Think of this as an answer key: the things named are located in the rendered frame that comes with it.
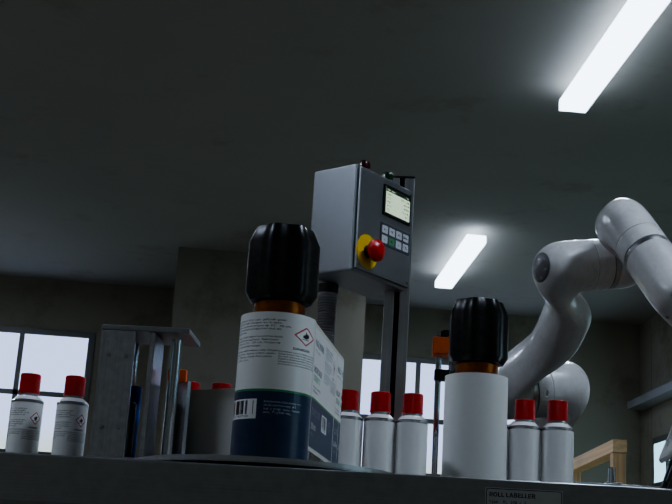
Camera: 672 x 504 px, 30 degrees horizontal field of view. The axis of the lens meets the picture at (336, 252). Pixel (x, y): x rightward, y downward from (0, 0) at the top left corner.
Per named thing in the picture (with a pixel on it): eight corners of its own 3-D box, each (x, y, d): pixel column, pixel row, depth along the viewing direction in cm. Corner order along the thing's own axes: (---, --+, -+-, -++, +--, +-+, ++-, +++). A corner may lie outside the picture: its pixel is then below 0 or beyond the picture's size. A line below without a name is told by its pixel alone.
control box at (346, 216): (306, 276, 214) (313, 170, 219) (365, 297, 227) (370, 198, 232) (354, 269, 208) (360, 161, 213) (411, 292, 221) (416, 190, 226)
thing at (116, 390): (81, 495, 186) (100, 325, 193) (101, 502, 198) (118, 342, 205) (174, 500, 185) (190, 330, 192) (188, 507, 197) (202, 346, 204)
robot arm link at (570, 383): (486, 445, 282) (501, 353, 272) (561, 439, 287) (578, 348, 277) (507, 477, 272) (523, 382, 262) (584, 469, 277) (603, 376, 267)
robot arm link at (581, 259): (555, 427, 273) (486, 433, 268) (537, 384, 281) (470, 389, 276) (633, 268, 238) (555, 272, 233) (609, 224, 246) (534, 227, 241)
